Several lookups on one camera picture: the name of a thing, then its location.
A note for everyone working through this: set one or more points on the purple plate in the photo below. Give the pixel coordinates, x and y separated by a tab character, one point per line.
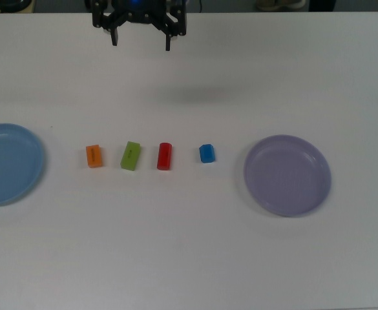
287	176

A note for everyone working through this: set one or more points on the red cylinder block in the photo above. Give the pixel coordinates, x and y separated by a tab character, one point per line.
164	156

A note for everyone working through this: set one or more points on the black round object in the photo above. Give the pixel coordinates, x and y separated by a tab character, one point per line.
12	2

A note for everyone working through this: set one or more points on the green rectangular block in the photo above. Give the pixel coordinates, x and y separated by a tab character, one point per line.
130	155

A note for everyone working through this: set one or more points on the orange rectangular block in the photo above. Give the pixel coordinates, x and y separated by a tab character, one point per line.
94	156

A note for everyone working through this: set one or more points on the small blue block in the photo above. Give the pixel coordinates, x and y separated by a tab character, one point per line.
206	153

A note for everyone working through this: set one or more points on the blue plate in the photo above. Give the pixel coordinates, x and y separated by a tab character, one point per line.
7	164

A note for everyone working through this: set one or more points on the pale shoe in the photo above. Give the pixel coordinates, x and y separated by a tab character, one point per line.
293	4

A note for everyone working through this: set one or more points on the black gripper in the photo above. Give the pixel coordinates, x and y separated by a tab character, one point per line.
140	14

